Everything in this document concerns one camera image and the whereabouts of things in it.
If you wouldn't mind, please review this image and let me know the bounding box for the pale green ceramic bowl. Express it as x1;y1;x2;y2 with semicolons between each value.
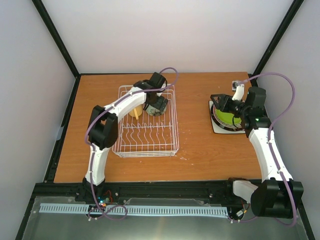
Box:
144;99;168;117

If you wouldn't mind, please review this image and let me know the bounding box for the lime green plate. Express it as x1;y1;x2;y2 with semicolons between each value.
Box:
214;109;242;125

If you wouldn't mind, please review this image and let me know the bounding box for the yellow ceramic mug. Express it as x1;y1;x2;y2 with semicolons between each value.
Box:
128;104;144;120

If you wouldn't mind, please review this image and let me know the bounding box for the white wire dish rack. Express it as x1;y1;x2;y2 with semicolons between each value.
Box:
112;87;180;158

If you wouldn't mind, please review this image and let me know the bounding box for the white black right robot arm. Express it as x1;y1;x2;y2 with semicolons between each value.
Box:
210;85;304;220

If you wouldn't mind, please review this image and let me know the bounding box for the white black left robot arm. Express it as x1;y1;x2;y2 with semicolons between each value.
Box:
83;72;168;202

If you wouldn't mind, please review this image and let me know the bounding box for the brown rimmed patterned plate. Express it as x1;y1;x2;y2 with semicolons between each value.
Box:
208;101;243;132

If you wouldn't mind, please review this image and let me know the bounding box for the white square plate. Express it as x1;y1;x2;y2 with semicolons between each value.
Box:
208;100;245;134

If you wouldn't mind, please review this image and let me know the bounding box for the small electronics board with leds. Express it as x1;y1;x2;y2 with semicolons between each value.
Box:
97;190;113;208

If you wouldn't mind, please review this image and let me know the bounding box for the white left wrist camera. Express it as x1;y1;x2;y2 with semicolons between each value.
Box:
156;82;167;97

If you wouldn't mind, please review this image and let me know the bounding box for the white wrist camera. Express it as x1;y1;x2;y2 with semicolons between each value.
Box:
156;82;167;97
232;80;245;101

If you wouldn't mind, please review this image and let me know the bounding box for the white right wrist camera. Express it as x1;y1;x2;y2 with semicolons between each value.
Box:
232;80;245;101

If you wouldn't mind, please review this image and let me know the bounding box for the black aluminium frame rail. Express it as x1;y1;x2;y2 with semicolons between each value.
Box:
32;179;301;208

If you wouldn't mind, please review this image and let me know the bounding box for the black right corner post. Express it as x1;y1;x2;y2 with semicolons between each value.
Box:
252;0;304;76

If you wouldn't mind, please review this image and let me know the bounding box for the black corner post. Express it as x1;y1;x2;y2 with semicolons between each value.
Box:
31;0;81;79
252;0;304;76

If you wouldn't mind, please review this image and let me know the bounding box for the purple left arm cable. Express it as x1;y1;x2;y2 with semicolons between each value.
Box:
84;66;180;221

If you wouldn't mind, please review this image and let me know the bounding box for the black left corner post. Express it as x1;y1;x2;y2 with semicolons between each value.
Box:
31;0;81;79

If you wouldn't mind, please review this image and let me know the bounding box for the light blue cable duct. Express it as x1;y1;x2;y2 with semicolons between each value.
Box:
38;203;228;218

